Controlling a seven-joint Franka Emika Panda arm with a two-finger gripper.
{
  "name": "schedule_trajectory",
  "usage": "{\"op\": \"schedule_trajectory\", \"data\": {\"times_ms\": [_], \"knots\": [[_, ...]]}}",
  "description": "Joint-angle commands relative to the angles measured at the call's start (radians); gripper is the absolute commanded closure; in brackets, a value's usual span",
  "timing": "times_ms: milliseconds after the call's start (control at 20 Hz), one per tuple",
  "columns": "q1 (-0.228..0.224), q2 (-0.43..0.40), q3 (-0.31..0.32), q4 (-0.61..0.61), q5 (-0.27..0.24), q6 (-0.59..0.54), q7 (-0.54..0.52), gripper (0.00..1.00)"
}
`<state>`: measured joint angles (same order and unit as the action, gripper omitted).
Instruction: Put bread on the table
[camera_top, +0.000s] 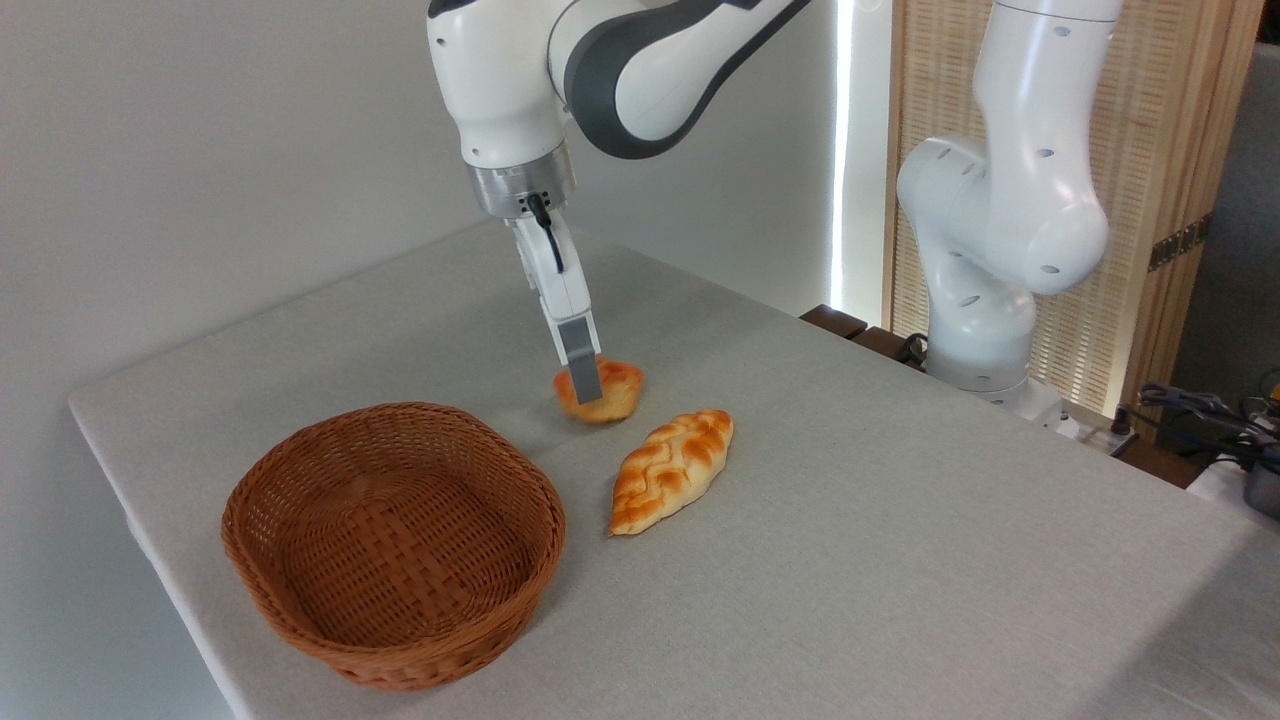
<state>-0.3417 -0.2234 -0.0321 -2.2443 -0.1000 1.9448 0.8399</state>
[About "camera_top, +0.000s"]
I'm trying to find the white power strip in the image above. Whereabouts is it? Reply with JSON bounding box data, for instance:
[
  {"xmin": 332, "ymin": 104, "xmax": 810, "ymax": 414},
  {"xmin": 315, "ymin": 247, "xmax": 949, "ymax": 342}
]
[{"xmin": 1062, "ymin": 415, "xmax": 1139, "ymax": 458}]

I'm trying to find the dark brown wooden furniture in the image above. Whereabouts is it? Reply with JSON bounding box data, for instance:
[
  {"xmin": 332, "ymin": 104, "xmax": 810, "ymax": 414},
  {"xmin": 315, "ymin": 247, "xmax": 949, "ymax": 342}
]
[{"xmin": 799, "ymin": 304, "xmax": 931, "ymax": 373}]

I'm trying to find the round golden bread roll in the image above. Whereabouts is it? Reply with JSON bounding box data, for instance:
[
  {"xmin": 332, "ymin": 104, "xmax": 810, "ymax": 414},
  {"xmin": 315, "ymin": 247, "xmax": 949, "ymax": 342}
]
[{"xmin": 553, "ymin": 354, "xmax": 646, "ymax": 425}]

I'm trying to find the brown wicker basket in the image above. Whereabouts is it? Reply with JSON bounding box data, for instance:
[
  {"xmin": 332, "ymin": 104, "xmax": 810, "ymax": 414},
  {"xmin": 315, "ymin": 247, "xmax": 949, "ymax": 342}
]
[{"xmin": 221, "ymin": 402, "xmax": 568, "ymax": 693}]

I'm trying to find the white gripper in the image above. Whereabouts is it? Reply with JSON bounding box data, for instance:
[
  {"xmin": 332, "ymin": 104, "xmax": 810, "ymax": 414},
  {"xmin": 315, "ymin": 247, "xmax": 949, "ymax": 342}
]
[{"xmin": 506, "ymin": 210, "xmax": 605, "ymax": 406}]

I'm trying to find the black cable bundle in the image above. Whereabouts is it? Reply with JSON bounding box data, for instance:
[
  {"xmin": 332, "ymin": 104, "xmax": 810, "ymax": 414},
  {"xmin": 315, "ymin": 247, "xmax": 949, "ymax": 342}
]
[{"xmin": 1135, "ymin": 372, "xmax": 1280, "ymax": 456}]

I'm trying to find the braided golden bread loaf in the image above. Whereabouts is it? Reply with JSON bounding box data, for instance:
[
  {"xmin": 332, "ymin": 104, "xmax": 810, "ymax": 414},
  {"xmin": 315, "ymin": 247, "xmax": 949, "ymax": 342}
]
[{"xmin": 607, "ymin": 408, "xmax": 736, "ymax": 539}]

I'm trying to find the grey tablecloth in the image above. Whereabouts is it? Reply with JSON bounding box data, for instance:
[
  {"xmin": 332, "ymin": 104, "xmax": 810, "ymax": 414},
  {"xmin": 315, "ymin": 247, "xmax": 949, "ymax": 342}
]
[{"xmin": 67, "ymin": 220, "xmax": 1280, "ymax": 720}]

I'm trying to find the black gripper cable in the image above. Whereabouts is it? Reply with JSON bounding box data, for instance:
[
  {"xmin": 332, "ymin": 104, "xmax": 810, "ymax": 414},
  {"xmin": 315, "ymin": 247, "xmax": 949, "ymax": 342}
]
[{"xmin": 526, "ymin": 191, "xmax": 567, "ymax": 277}]

